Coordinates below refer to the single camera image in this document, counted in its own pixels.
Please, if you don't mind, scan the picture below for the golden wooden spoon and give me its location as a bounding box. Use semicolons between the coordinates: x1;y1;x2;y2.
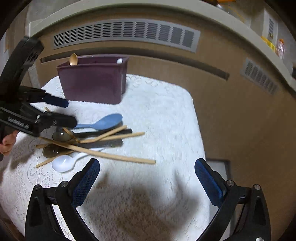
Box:
69;53;78;66

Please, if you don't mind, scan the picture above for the blue plastic spoon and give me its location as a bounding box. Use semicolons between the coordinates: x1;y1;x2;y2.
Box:
74;113;123;131

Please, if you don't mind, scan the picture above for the white plastic spoon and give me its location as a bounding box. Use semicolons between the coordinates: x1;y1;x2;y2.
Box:
51;148;110;173
116;58;123;64

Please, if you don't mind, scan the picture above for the grey kitchen countertop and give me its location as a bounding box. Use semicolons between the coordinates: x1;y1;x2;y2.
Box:
29;1;295;90

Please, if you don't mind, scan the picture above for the person's left hand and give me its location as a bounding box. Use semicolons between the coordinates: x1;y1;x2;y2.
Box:
0;131;19;156

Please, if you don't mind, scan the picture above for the white plastic spoon on table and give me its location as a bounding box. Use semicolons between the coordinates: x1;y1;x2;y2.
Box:
51;148;110;173

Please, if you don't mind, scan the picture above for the long wooden chopstick front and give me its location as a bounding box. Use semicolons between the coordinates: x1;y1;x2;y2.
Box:
39;137;156;165

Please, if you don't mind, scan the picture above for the purple plastic utensil bin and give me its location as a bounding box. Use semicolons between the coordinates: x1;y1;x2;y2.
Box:
57;54;129;104

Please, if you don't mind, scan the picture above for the white lace tablecloth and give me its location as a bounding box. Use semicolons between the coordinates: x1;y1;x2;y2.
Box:
0;74;218;241

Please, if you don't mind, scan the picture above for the grey vent grille small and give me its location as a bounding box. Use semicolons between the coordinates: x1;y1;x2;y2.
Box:
240;58;278;95

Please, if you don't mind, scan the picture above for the grey vent grille long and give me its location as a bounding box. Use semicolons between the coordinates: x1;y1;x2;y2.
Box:
52;19;201;53

